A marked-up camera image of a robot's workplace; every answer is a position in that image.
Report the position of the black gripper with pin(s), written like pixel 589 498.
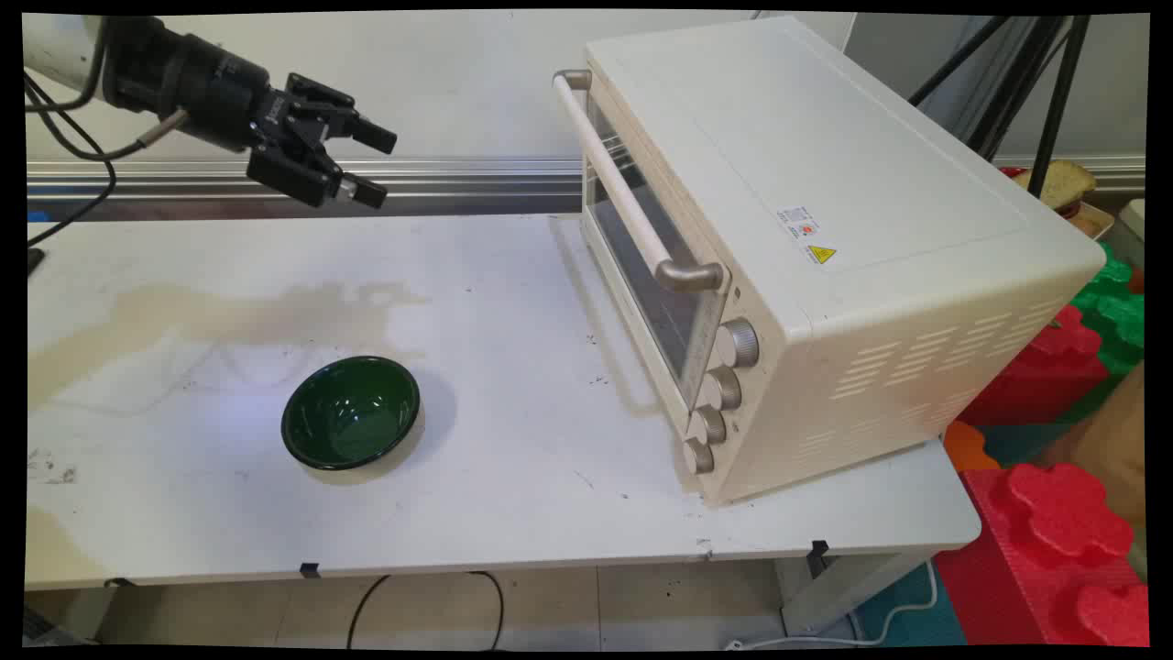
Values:
pixel 224 92

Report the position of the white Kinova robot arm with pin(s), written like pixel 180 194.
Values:
pixel 57 44

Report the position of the dark green bowl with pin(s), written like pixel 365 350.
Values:
pixel 350 414

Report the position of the silver oven knob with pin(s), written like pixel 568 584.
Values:
pixel 707 426
pixel 721 389
pixel 698 456
pixel 738 344

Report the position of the cream toaster oven body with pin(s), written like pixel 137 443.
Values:
pixel 825 137

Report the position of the white table leg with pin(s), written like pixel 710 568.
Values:
pixel 843 591

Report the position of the orange foam piece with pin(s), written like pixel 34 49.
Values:
pixel 967 446

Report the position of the black tripod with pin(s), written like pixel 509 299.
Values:
pixel 1054 101

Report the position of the toy bread loaf piece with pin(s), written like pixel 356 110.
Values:
pixel 1058 181

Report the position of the teal foam mat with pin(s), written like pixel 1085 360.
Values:
pixel 907 610

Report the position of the small red foam block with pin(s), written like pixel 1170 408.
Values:
pixel 1045 371

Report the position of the beige tray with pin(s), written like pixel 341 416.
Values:
pixel 1092 220

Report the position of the large red foam block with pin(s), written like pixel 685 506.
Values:
pixel 1054 550

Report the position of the brown cardboard piece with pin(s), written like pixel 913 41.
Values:
pixel 1113 449

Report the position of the aluminium rail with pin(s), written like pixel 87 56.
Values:
pixel 183 179

